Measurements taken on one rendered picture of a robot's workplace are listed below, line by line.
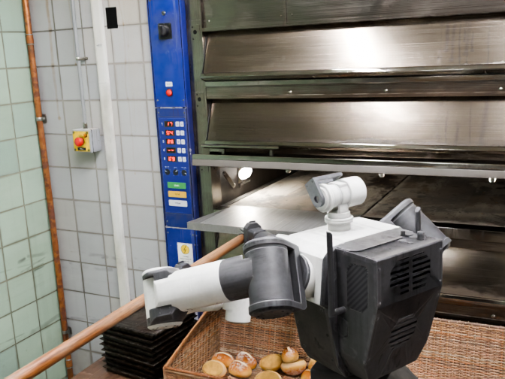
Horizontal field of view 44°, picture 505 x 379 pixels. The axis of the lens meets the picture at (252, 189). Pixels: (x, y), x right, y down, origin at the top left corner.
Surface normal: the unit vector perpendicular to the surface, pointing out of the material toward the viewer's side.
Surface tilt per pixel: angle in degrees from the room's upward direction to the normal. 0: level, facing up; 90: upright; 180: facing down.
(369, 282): 90
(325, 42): 70
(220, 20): 90
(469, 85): 90
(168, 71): 90
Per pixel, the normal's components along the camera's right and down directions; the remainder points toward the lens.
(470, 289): -0.43, -0.13
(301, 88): -0.44, 0.21
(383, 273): 0.59, 0.14
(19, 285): 0.90, 0.05
